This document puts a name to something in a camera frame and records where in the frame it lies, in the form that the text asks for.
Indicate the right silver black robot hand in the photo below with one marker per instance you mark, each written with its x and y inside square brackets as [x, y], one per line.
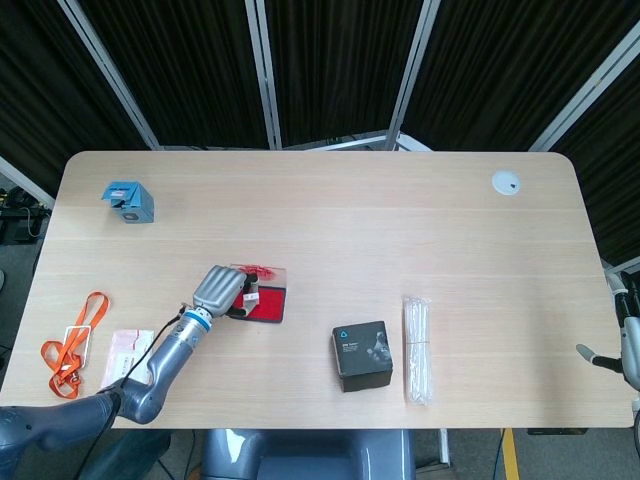
[625, 345]

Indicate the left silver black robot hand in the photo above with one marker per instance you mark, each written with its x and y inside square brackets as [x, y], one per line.
[220, 292]

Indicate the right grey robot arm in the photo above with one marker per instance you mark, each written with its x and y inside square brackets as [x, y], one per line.
[636, 400]

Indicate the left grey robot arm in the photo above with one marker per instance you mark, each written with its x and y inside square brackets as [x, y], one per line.
[125, 380]

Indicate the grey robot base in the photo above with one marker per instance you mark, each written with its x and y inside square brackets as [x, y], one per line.
[307, 455]

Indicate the red ink pad with lid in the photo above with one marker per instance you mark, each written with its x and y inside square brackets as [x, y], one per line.
[267, 300]

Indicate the pink wet wipes pack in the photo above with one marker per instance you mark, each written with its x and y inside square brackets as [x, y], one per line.
[124, 357]

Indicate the blue cardboard box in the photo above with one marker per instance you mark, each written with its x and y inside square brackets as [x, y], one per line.
[128, 201]

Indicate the black product box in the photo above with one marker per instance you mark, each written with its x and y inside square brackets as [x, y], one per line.
[362, 356]

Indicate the clear pack of white sticks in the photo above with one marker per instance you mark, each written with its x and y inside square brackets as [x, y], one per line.
[417, 350]

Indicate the black folding screen with frame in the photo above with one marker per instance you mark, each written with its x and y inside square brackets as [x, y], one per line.
[320, 70]

